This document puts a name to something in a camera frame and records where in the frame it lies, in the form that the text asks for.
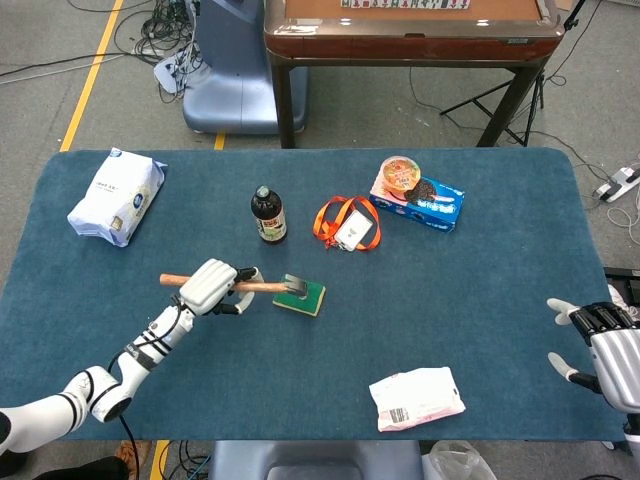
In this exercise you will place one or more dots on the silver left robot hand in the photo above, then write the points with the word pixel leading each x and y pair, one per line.
pixel 207 287

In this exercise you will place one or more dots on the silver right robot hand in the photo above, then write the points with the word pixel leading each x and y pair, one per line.
pixel 617 360

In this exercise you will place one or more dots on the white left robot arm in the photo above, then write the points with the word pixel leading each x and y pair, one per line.
pixel 100 390

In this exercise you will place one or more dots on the green and yellow sponge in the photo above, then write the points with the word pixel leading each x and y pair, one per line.
pixel 310 297

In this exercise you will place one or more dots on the white sneaker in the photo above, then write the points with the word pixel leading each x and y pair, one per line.
pixel 620 297

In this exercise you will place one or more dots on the black case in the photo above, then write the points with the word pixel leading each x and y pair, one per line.
pixel 625 275

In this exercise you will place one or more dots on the dark brown sauce bottle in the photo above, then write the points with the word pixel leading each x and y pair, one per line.
pixel 269 220

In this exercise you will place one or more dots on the blue table cloth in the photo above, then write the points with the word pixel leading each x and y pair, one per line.
pixel 300 360

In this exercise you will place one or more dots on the white and blue rice bag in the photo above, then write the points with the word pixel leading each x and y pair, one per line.
pixel 117 197

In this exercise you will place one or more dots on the white badge card holder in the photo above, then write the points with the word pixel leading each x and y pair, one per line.
pixel 354 230

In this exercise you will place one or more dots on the white power strip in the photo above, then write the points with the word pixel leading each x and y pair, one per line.
pixel 617 184
pixel 170 70

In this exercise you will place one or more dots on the brown shoe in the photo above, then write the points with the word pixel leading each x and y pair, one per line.
pixel 137 450

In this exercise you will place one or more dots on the clear plastic bag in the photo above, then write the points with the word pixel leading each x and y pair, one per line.
pixel 457 462

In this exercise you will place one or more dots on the grey-blue robot torso base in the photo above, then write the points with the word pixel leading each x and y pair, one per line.
pixel 315 460

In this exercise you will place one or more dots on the white and pink snack packet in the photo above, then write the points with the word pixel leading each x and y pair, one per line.
pixel 417 397

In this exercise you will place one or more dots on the black trouser leg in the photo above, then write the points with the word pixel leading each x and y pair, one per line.
pixel 85 470

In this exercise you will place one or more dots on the orange jelly cup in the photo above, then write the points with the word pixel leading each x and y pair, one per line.
pixel 400 174

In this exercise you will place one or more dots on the blue cookie box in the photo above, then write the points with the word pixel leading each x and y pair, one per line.
pixel 435 207

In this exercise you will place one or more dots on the black tripod stand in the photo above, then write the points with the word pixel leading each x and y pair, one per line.
pixel 510 132

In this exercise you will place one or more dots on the brown mahjong table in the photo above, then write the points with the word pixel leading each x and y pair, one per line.
pixel 410 42

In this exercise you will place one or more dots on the row of face-up mahjong tiles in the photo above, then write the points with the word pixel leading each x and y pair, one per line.
pixel 405 3

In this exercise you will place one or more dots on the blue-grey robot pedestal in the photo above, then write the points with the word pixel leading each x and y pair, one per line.
pixel 235 75

